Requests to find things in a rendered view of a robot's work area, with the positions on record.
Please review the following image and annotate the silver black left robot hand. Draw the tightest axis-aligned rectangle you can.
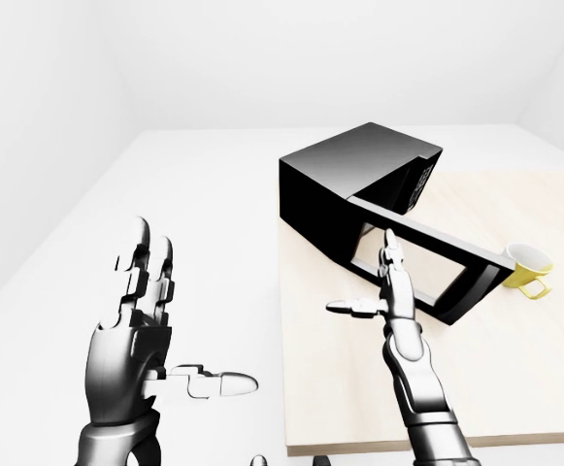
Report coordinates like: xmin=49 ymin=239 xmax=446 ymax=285
xmin=85 ymin=216 xmax=260 ymax=429

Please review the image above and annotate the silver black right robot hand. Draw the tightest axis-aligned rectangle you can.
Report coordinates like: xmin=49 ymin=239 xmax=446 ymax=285
xmin=325 ymin=228 xmax=418 ymax=325

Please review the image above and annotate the black microwave body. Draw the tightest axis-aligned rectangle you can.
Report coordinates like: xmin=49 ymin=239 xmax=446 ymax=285
xmin=278 ymin=121 xmax=445 ymax=274

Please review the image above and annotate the yellow mug white inside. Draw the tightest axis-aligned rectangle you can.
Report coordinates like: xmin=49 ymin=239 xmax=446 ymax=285
xmin=501 ymin=242 xmax=555 ymax=301

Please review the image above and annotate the black microwave door with window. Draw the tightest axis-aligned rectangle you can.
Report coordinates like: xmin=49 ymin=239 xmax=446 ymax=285
xmin=346 ymin=193 xmax=521 ymax=327

